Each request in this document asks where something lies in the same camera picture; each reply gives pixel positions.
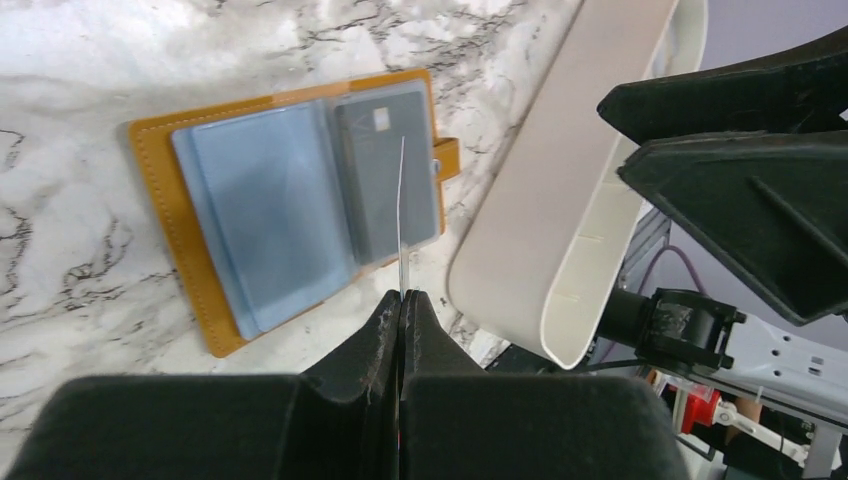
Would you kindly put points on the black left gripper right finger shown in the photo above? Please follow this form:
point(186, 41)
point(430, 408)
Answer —
point(459, 421)

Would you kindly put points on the red clamp handle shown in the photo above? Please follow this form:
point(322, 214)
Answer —
point(698, 410)

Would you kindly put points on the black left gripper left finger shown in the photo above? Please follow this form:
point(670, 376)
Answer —
point(336, 420)

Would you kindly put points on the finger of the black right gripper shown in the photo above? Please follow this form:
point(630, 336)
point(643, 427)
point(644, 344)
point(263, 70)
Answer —
point(796, 91)
point(771, 208)

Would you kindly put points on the white plastic tray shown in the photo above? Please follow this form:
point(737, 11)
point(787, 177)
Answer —
point(545, 247)

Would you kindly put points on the black credit card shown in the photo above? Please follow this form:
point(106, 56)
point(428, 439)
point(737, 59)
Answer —
point(370, 126)
point(402, 259)

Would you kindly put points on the yellow leather card holder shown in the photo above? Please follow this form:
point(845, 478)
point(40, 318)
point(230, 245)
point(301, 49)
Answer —
point(159, 167)

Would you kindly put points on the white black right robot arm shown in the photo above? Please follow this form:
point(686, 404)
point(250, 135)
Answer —
point(714, 344)

